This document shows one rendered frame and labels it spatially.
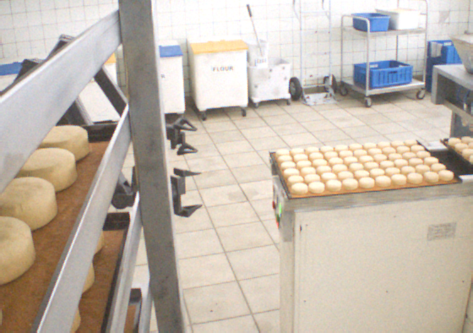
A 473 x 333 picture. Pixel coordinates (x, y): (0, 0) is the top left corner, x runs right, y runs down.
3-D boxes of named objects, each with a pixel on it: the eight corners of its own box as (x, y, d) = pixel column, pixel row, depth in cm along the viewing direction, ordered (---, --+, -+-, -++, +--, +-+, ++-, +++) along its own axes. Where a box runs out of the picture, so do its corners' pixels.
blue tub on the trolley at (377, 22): (372, 26, 581) (372, 12, 575) (392, 31, 545) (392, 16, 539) (349, 27, 573) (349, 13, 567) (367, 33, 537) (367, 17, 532)
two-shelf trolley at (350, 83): (397, 88, 635) (400, -6, 594) (427, 100, 584) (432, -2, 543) (337, 95, 608) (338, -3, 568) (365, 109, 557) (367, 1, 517)
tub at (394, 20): (397, 24, 598) (398, 7, 591) (422, 29, 560) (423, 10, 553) (372, 25, 586) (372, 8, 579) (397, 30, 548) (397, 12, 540)
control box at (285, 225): (281, 210, 204) (281, 176, 199) (292, 242, 182) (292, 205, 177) (272, 210, 204) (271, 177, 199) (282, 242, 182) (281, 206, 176)
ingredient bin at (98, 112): (68, 139, 506) (57, 62, 479) (71, 120, 564) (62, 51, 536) (123, 132, 518) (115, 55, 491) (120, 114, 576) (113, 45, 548)
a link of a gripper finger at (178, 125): (201, 136, 204) (180, 130, 207) (201, 120, 200) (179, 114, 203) (193, 145, 199) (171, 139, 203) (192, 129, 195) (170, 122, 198)
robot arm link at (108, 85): (75, 45, 189) (73, 55, 180) (89, 37, 189) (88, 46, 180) (134, 133, 213) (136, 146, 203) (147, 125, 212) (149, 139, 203)
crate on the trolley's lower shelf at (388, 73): (392, 76, 615) (392, 59, 608) (412, 83, 582) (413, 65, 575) (352, 81, 596) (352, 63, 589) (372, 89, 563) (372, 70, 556)
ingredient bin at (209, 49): (198, 122, 534) (193, 46, 507) (191, 106, 593) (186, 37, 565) (251, 117, 543) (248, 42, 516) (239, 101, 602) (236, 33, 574)
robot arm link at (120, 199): (121, 197, 156) (113, 206, 147) (119, 159, 153) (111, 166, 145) (160, 199, 155) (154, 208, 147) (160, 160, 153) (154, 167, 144)
